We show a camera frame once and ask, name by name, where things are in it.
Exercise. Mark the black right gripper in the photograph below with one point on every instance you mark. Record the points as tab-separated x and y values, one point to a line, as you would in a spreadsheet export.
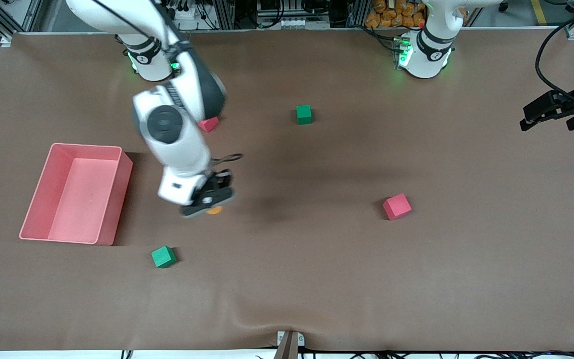
220	181

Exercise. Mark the orange capped push button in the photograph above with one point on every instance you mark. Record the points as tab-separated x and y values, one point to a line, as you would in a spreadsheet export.
215	210

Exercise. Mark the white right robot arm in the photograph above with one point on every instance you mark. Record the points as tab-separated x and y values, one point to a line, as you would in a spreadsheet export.
177	144

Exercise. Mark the pink foam cube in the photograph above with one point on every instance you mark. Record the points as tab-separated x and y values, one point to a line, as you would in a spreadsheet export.
210	124
396	207

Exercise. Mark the green foam cube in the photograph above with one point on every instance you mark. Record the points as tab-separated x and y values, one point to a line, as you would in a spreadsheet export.
162	257
304	114

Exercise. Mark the brown table mat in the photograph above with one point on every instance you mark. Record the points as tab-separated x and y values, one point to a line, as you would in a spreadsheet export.
287	274

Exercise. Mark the pink plastic bin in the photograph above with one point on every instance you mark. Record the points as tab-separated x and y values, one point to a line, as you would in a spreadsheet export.
77	209

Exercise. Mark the white power strip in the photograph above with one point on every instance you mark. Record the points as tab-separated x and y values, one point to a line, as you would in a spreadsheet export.
182	13

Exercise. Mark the white terminal block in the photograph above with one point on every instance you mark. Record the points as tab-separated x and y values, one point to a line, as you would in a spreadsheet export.
293	23

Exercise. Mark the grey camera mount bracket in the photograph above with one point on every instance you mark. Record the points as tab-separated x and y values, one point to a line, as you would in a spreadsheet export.
287	349

